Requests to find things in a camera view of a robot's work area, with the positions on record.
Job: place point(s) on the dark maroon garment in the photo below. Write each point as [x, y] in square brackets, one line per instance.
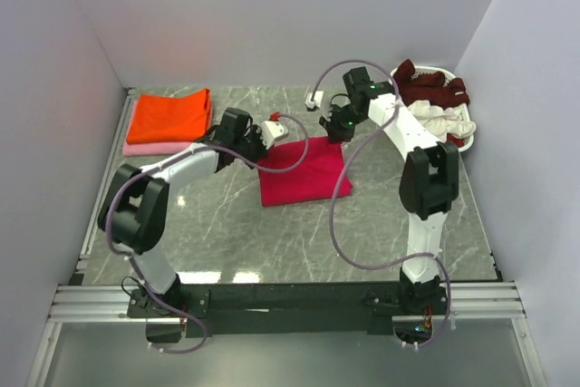
[434, 88]

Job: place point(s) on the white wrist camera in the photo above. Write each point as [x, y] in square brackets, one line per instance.
[273, 130]
[313, 100]

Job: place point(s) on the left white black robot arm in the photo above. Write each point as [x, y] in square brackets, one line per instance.
[134, 212]

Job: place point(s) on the white plastic laundry basket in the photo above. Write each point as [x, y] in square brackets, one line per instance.
[438, 99]

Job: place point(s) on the aluminium frame rail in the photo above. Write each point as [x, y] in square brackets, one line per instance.
[217, 232]

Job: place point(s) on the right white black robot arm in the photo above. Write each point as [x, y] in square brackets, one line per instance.
[429, 181]

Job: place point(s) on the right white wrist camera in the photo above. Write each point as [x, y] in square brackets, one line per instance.
[313, 100]

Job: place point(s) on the red garment in basket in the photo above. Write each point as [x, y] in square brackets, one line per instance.
[459, 142]

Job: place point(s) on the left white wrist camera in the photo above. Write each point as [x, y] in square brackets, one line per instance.
[273, 130]

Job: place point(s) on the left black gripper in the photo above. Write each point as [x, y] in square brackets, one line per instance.
[256, 131]

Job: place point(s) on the folded orange t shirt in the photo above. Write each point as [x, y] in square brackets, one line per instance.
[170, 119]

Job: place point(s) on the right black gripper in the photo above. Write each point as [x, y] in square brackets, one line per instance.
[334, 132]

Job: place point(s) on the folded light pink t shirt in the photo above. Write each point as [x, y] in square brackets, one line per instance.
[154, 148]

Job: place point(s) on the crimson pink t shirt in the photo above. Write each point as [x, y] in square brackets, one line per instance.
[313, 179]

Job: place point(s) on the white crumpled garment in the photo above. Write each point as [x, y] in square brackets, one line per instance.
[441, 122]

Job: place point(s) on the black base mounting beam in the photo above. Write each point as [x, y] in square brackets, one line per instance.
[368, 307]

